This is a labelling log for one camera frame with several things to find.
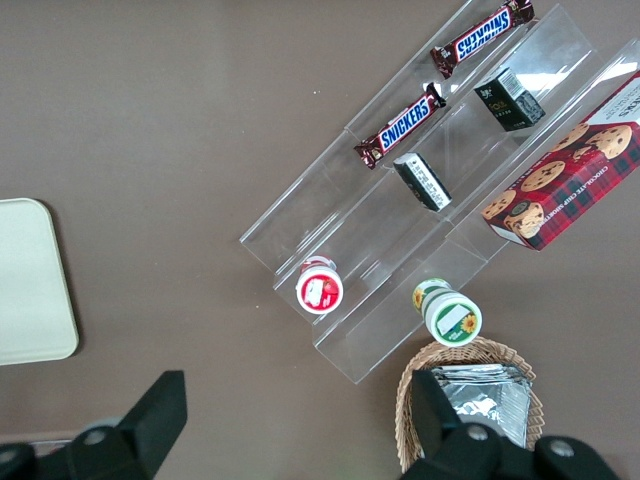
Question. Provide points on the small black carton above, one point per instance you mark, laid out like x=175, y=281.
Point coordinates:
x=422, y=182
x=509, y=102

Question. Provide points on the red lid yogurt cup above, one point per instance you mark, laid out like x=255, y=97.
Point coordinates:
x=318, y=290

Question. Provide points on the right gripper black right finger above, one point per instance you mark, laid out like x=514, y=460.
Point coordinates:
x=445, y=440

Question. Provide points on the clear acrylic stepped stand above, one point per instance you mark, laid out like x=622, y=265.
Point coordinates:
x=350, y=235

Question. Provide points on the silver foil tray stack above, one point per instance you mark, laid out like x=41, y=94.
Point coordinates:
x=490, y=400

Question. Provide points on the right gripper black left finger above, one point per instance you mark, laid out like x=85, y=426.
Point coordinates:
x=145, y=425

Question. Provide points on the Snickers chocolate bar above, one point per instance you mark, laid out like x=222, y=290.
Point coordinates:
x=402, y=124
x=482, y=37

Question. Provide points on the green lid yogurt cup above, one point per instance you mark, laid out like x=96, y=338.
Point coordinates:
x=450, y=320

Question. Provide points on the red tartan cookie box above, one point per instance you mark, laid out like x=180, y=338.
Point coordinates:
x=570, y=185

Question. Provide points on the light tan wicker basket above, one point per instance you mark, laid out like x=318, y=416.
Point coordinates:
x=407, y=395

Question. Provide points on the cream plastic tray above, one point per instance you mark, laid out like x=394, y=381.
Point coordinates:
x=30, y=280

